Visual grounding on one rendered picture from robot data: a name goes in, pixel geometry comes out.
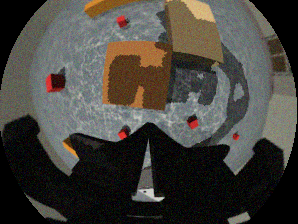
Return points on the orange flat bar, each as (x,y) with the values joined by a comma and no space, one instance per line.
(68,145)
(98,6)

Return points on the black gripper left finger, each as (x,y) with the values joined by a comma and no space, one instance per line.
(126,155)

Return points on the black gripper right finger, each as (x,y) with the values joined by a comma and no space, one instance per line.
(168,158)

